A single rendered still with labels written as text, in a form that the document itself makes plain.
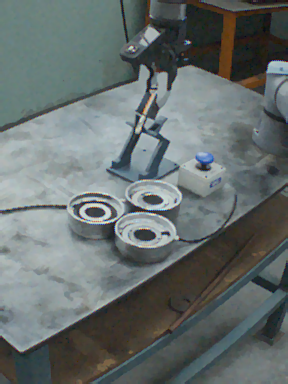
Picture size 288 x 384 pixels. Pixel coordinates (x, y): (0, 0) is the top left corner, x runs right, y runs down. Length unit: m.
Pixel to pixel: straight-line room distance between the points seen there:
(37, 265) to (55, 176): 0.30
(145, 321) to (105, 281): 0.31
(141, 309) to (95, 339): 0.15
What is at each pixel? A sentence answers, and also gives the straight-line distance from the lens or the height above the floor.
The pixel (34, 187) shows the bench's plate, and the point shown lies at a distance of 1.33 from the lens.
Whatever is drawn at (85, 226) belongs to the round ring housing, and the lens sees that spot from 1.17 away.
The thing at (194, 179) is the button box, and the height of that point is 0.83.
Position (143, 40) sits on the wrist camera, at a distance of 1.26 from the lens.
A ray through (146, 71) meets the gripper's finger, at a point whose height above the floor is 1.03.
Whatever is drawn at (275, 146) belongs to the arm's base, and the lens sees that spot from 1.57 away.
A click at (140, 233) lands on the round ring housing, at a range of 1.19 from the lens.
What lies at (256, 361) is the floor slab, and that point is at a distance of 2.11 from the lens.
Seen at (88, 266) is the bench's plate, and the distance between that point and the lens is 1.13.
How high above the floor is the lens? 1.50
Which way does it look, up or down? 32 degrees down
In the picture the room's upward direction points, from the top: 6 degrees clockwise
